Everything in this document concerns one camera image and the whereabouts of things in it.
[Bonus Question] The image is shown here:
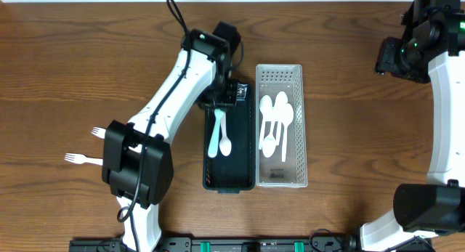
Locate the white spoon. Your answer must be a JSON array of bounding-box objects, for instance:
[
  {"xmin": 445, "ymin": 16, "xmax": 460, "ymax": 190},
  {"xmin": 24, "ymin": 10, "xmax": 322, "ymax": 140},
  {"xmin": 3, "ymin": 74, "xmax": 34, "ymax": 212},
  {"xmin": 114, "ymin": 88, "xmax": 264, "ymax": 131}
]
[
  {"xmin": 262, "ymin": 114, "xmax": 276, "ymax": 158},
  {"xmin": 274, "ymin": 92, "xmax": 288, "ymax": 145},
  {"xmin": 281, "ymin": 103, "xmax": 294, "ymax": 162},
  {"xmin": 259, "ymin": 95, "xmax": 272, "ymax": 150},
  {"xmin": 219, "ymin": 114, "xmax": 232, "ymax": 157}
]

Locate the clear plastic basket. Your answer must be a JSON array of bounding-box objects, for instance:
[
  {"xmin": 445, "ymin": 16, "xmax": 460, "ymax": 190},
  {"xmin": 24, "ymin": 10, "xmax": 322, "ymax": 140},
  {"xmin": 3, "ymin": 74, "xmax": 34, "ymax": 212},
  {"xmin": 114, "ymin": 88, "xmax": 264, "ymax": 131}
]
[{"xmin": 255, "ymin": 64, "xmax": 308, "ymax": 188}]

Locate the white fork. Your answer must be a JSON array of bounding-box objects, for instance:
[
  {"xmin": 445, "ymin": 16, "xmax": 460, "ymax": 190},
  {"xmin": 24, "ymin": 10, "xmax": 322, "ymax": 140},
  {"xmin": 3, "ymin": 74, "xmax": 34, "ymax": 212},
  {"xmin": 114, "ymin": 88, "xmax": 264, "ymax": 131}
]
[
  {"xmin": 91, "ymin": 127, "xmax": 106, "ymax": 139},
  {"xmin": 207, "ymin": 109, "xmax": 225, "ymax": 158},
  {"xmin": 64, "ymin": 153, "xmax": 103, "ymax": 166}
]

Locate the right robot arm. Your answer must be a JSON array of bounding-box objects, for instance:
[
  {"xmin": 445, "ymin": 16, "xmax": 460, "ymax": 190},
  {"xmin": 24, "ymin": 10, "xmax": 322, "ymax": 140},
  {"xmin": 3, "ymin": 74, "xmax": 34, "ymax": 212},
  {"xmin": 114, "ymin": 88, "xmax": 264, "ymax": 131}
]
[{"xmin": 350, "ymin": 0, "xmax": 464, "ymax": 251}]

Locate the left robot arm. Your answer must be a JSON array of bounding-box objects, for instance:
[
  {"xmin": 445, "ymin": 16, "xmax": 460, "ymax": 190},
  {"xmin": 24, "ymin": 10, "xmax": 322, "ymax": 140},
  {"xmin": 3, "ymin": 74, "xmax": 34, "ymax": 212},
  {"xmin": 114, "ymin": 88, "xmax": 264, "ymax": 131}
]
[{"xmin": 102, "ymin": 22, "xmax": 241, "ymax": 251}]

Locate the black plastic basket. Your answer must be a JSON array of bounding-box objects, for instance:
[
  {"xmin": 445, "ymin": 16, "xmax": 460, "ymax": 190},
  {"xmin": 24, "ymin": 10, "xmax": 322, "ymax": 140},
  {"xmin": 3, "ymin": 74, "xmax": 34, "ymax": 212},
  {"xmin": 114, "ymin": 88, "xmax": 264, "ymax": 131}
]
[{"xmin": 203, "ymin": 80, "xmax": 256, "ymax": 194}]

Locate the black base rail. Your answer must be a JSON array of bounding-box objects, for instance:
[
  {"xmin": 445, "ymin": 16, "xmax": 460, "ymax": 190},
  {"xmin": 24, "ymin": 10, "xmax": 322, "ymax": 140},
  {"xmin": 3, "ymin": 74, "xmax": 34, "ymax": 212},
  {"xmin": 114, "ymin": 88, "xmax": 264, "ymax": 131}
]
[{"xmin": 68, "ymin": 229, "xmax": 433, "ymax": 252}]

